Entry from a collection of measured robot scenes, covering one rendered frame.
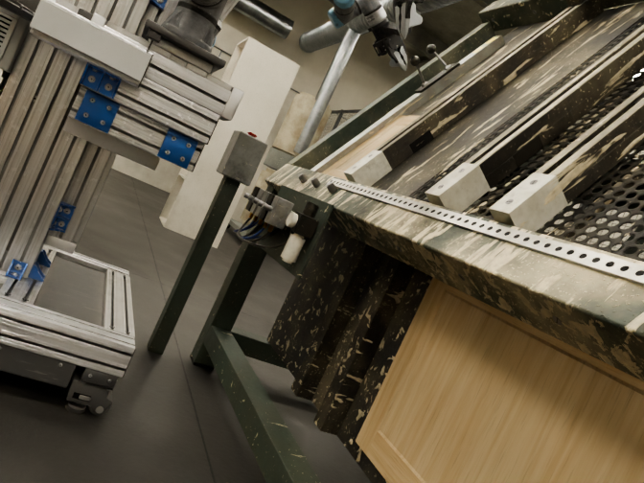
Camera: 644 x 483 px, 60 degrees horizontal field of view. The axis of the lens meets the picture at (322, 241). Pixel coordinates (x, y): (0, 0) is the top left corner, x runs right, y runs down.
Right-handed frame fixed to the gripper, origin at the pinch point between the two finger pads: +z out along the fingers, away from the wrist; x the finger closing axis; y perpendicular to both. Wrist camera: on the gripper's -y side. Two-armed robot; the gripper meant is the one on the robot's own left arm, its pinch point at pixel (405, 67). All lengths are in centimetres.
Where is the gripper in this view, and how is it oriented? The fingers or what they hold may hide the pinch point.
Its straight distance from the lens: 234.9
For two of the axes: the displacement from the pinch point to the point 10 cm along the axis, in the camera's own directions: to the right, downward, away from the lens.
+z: 5.1, 7.8, 3.8
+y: -6.1, 0.1, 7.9
